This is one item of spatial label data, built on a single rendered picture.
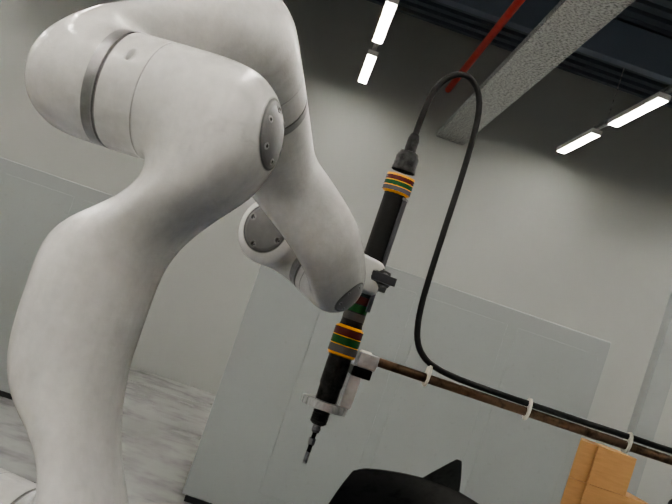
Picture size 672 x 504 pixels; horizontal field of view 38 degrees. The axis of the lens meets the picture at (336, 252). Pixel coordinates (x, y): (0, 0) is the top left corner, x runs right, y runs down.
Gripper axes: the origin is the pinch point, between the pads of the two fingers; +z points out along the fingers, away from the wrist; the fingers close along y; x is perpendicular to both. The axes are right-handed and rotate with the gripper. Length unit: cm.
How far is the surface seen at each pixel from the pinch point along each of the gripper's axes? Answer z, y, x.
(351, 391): 0.7, 3.1, -16.9
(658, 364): 1031, -107, 63
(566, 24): 612, -195, 282
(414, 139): -0.8, 0.3, 21.7
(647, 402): 1032, -106, 18
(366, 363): 1.1, 3.8, -12.3
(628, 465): 817, -74, -48
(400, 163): -1.8, -0.1, 17.5
